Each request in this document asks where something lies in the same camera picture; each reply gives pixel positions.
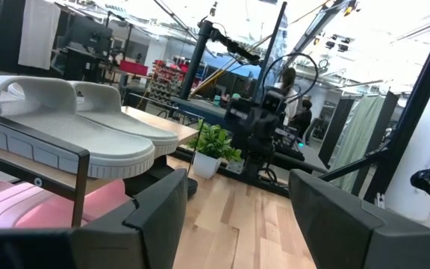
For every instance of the white hanging cloth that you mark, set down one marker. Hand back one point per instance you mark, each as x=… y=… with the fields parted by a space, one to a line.
x=37 y=33

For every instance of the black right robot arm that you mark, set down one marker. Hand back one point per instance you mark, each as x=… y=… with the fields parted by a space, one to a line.
x=256 y=153

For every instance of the green plant in white pot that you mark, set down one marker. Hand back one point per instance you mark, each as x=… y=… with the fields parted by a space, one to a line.
x=211 y=145

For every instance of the black partition panel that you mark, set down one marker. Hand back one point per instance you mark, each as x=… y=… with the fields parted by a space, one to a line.
x=336 y=130

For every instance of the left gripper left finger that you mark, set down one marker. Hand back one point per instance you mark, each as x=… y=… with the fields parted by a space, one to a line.
x=144 y=231

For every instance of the backlit rainbow keyboard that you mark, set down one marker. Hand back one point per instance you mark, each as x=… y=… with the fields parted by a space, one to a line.
x=289 y=152

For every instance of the pale green curtain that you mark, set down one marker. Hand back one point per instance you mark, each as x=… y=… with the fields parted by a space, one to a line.
x=357 y=142

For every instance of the black desk pole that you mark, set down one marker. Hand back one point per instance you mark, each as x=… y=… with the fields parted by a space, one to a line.
x=196 y=63

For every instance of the black monitor screen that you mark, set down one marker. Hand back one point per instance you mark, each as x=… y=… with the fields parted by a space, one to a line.
x=88 y=35

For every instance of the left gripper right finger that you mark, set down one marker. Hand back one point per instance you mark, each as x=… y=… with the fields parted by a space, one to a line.
x=342 y=239

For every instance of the pink slide sandal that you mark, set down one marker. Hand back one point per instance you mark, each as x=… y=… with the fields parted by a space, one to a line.
x=32 y=209

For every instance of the grey slide sandal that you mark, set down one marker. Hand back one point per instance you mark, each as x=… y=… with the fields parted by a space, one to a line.
x=69 y=130
x=133 y=127

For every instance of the black aluminium rig frame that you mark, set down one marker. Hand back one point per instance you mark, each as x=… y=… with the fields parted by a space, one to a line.
x=409 y=123

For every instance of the person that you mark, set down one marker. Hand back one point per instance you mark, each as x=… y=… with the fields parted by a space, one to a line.
x=289 y=97
x=302 y=119

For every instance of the grey desk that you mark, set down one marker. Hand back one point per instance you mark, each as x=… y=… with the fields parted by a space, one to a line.
x=207 y=110

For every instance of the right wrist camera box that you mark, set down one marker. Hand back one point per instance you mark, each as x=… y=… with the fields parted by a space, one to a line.
x=274 y=101

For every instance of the wooden shelf with black frame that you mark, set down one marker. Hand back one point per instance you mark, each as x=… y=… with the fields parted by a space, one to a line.
x=80 y=179

